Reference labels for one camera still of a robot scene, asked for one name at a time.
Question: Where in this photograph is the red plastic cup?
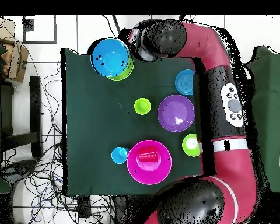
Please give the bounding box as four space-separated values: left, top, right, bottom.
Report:
138 146 159 163

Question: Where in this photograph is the blue plastic cup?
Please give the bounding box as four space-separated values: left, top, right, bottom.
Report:
111 146 130 165

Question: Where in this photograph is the purple plastic bowl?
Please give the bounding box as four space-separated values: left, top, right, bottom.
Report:
157 94 196 133

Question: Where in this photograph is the green plastic cup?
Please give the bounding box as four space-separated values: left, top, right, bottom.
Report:
134 97 152 116

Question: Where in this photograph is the dark green tablecloth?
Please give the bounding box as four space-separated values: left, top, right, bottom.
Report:
60 48 229 196

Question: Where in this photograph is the black metal stand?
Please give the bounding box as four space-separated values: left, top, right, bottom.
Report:
1 75 43 159

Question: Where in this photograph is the thin black cable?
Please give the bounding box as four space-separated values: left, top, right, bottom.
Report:
101 15 118 39

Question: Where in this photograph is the black square frame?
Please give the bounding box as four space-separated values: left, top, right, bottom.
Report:
22 15 58 44

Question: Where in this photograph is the large green plastic bowl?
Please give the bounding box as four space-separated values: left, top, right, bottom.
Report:
106 57 135 82

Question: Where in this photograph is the small blue patterned bowl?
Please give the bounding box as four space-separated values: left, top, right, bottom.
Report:
174 69 195 96

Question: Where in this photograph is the small green ribbed bowl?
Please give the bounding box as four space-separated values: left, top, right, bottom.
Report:
181 133 201 158

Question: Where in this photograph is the large blue plastic bowl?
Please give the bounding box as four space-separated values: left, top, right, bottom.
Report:
90 37 131 78

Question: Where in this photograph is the pink plastic bowl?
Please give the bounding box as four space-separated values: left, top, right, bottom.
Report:
126 139 173 186

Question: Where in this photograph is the black power strip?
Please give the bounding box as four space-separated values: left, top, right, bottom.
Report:
77 195 92 219

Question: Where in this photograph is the cardboard box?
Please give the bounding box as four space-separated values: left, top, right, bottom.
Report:
0 17 16 44
0 39 30 84

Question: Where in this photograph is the grey pedestal foot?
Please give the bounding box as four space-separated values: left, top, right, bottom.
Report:
1 159 38 185

